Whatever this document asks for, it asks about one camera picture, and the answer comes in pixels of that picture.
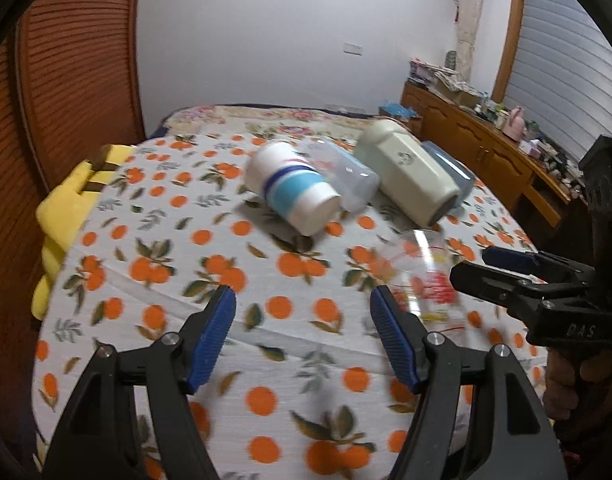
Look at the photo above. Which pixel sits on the white wall switch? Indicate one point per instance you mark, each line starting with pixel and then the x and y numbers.
pixel 352 49

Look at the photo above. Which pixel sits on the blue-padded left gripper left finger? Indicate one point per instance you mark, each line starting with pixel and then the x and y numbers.
pixel 97 435

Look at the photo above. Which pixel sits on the white cup blue stripes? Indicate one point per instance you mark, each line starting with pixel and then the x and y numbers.
pixel 292 187

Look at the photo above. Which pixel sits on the grey window blind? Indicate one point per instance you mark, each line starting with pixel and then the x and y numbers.
pixel 561 75

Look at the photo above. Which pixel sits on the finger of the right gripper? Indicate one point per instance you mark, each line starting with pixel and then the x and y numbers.
pixel 531 261
pixel 522 298

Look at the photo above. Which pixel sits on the blue-grey translucent cup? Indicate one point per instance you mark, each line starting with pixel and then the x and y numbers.
pixel 463 177

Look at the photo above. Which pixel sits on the cardboard box with clutter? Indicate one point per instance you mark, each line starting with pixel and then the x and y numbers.
pixel 444 82

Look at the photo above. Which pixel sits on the cream curtain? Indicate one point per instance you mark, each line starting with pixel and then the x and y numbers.
pixel 469 15

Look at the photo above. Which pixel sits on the pink kettle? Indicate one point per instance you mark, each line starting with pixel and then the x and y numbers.
pixel 515 126

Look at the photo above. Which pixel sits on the right hand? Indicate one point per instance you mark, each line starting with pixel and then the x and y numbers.
pixel 561 396

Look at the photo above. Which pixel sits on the clear glass red print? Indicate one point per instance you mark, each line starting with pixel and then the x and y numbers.
pixel 415 266

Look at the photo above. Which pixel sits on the pale green panda mug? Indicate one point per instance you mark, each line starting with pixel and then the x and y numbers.
pixel 409 176

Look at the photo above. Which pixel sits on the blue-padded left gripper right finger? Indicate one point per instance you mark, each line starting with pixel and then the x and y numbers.
pixel 478 416

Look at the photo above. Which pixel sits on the wooden sideboard cabinet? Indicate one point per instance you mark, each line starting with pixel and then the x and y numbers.
pixel 520 182

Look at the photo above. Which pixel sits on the yellow plush toy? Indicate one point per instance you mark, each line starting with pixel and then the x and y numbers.
pixel 63 212

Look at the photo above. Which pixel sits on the clear plastic cup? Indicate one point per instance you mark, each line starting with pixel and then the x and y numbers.
pixel 352 179

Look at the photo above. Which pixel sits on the louvered wooden wardrobe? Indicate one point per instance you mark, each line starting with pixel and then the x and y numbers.
pixel 68 85

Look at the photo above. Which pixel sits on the floral bed quilt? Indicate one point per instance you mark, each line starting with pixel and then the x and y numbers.
pixel 267 122

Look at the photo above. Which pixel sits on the orange-print bed cloth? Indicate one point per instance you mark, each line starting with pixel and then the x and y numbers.
pixel 301 389

